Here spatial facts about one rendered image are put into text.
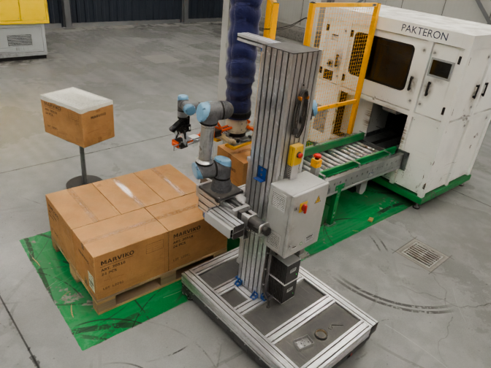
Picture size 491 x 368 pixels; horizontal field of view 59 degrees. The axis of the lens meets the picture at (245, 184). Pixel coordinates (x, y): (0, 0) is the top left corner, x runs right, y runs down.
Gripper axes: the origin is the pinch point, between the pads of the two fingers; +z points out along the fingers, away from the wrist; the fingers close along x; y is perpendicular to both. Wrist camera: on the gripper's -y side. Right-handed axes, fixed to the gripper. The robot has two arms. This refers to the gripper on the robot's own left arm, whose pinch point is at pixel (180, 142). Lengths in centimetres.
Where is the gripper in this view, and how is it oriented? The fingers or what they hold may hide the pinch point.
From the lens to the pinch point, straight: 323.4
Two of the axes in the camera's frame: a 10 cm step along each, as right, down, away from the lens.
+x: -7.3, -3.9, 5.6
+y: 6.7, -3.1, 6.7
